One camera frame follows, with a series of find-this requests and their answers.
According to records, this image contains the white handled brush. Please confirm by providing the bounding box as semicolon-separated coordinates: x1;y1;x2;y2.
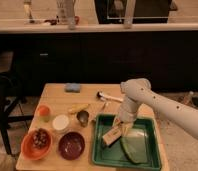
97;91;123;102

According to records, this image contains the green cloth in tray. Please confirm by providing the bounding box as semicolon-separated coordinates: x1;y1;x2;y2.
121;129;148;164

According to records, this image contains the black chair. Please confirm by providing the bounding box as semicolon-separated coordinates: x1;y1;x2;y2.
0;49;35;156

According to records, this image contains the metal measuring cup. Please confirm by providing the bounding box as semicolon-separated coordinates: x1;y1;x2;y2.
77;110;89;127

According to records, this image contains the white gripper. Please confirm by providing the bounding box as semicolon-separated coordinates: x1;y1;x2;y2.
112;96;139;131

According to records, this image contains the white round lid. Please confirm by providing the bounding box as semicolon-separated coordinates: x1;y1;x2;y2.
52;115;69;131

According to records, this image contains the orange bowl with food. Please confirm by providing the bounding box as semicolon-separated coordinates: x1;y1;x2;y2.
21;128;52;160

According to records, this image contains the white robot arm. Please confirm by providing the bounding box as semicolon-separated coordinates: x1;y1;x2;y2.
113;78;198;140

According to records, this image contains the orange green cup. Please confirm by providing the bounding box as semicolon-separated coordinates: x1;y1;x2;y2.
37;105;50;122

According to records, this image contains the dark red bowl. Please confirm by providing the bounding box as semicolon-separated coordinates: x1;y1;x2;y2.
58;132;85;160

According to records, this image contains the dark counter cabinet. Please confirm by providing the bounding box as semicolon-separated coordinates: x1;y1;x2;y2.
0;31;198;95

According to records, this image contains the blue sponge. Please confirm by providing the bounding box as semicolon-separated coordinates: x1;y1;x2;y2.
65;83;81;93

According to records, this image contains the green plastic tray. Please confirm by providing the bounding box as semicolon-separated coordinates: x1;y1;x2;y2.
92;114;162;171

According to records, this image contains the yellow banana toy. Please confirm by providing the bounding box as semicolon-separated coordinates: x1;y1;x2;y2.
68;104;89;114

